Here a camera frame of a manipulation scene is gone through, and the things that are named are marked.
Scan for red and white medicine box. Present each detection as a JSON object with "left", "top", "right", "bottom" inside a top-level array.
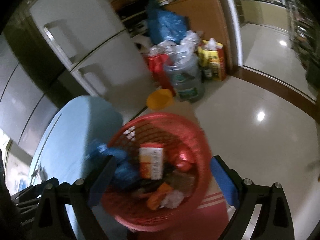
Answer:
[{"left": 139, "top": 142, "right": 164, "bottom": 180}]

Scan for red bag on floor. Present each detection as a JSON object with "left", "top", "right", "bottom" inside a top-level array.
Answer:
[{"left": 145, "top": 54, "right": 176, "bottom": 96}]

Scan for red plastic basket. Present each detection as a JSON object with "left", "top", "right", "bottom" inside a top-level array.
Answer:
[{"left": 101, "top": 112, "right": 211, "bottom": 232}]

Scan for orange plastic bowl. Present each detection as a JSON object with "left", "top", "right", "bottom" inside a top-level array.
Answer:
[{"left": 146, "top": 89, "right": 174, "bottom": 111}]

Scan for orange wrapper in basket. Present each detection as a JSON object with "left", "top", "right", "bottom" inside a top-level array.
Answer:
[{"left": 146, "top": 183, "right": 174, "bottom": 211}]

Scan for clear plastic bags pile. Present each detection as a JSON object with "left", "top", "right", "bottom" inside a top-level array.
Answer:
[{"left": 148, "top": 30, "right": 204, "bottom": 62}]

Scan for brown wooden cabinet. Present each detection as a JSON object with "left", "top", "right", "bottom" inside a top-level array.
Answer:
[{"left": 164, "top": 0, "right": 233, "bottom": 74}]

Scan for blue plastic wrapper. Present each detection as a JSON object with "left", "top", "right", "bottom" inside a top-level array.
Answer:
[{"left": 86, "top": 140, "right": 139, "bottom": 190}]

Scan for blue plastic bag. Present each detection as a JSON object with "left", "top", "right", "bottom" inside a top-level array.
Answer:
[{"left": 146, "top": 0, "right": 188, "bottom": 45}]

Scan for grey double door refrigerator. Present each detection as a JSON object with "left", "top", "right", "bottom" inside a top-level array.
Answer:
[{"left": 1, "top": 34, "right": 58, "bottom": 156}]

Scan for white refrigerator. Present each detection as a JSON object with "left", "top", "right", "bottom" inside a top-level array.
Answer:
[{"left": 30, "top": 0, "right": 153, "bottom": 108}]

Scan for clear water jug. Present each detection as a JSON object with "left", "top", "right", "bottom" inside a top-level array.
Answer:
[{"left": 163, "top": 54, "right": 204, "bottom": 102}]

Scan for white crumpled tissue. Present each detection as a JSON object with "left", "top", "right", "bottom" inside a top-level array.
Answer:
[{"left": 159, "top": 190, "right": 184, "bottom": 209}]

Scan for yellow rice bag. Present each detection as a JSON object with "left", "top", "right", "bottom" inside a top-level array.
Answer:
[{"left": 198, "top": 38, "right": 226, "bottom": 81}]

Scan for red foil wrapper ball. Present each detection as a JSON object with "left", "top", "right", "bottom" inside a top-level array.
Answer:
[{"left": 174, "top": 145, "right": 196, "bottom": 172}]

